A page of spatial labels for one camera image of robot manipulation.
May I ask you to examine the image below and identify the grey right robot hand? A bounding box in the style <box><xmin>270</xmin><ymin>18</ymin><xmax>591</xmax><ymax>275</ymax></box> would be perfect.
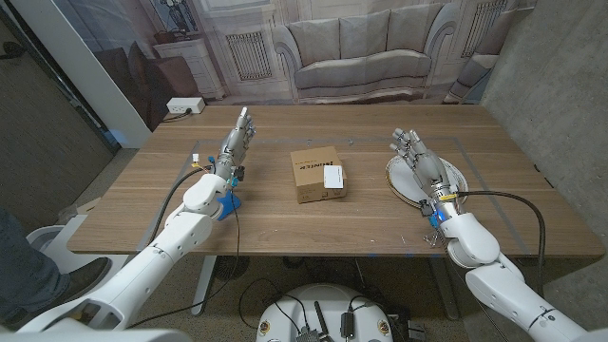
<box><xmin>389</xmin><ymin>127</ymin><xmax>461</xmax><ymax>218</ymax></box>

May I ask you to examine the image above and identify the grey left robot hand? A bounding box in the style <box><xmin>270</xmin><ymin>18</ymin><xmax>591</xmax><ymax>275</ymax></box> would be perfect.
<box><xmin>216</xmin><ymin>106</ymin><xmax>257</xmax><ymax>180</ymax></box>

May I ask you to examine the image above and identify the white card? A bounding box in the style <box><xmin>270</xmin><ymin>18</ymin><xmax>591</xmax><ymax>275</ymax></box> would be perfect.
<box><xmin>323</xmin><ymin>164</ymin><xmax>345</xmax><ymax>190</ymax></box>

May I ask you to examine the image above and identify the gold-rimmed white paper plate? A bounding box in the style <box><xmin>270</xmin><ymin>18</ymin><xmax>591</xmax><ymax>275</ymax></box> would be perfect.
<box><xmin>385</xmin><ymin>154</ymin><xmax>469</xmax><ymax>209</ymax></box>

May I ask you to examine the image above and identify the brown cardboard box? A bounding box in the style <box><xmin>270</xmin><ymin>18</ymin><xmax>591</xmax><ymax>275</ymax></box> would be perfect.
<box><xmin>290</xmin><ymin>145</ymin><xmax>349</xmax><ymax>204</ymax></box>

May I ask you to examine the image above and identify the white power strip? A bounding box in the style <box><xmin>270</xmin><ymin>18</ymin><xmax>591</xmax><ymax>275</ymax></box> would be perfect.
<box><xmin>165</xmin><ymin>97</ymin><xmax>206</xmax><ymax>115</ymax></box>

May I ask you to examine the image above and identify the black floor fan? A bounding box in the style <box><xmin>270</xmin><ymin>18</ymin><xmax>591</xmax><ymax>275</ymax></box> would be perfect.
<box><xmin>213</xmin><ymin>255</ymin><xmax>251</xmax><ymax>281</ymax></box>

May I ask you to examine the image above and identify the printed living room backdrop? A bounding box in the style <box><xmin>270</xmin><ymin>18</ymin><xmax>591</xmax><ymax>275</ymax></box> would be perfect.
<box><xmin>51</xmin><ymin>0</ymin><xmax>538</xmax><ymax>132</ymax></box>

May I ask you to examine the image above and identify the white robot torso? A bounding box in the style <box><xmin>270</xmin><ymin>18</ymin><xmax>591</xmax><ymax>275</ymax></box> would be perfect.
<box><xmin>255</xmin><ymin>283</ymin><xmax>394</xmax><ymax>342</ymax></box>

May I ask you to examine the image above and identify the black adapter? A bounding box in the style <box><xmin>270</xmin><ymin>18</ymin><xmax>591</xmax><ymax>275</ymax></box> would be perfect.
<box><xmin>340</xmin><ymin>311</ymin><xmax>355</xmax><ymax>341</ymax></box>

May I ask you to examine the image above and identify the black antenna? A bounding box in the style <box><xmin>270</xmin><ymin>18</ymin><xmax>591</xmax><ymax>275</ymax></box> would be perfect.
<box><xmin>313</xmin><ymin>301</ymin><xmax>332</xmax><ymax>341</ymax></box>

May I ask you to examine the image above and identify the dark shoe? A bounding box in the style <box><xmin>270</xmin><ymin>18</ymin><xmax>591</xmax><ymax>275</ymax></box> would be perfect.
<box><xmin>56</xmin><ymin>256</ymin><xmax>114</xmax><ymax>298</ymax></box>

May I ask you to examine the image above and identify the person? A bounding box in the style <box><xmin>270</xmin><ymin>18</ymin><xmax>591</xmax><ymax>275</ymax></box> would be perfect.
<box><xmin>0</xmin><ymin>203</ymin><xmax>72</xmax><ymax>324</ymax></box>

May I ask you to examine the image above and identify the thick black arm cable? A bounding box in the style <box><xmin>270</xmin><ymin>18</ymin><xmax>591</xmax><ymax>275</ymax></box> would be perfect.
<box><xmin>149</xmin><ymin>165</ymin><xmax>215</xmax><ymax>243</ymax></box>
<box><xmin>455</xmin><ymin>189</ymin><xmax>547</xmax><ymax>298</ymax></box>

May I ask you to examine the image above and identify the thin black cable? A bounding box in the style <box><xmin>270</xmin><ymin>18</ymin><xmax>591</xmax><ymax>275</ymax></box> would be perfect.
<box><xmin>127</xmin><ymin>184</ymin><xmax>242</xmax><ymax>330</ymax></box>

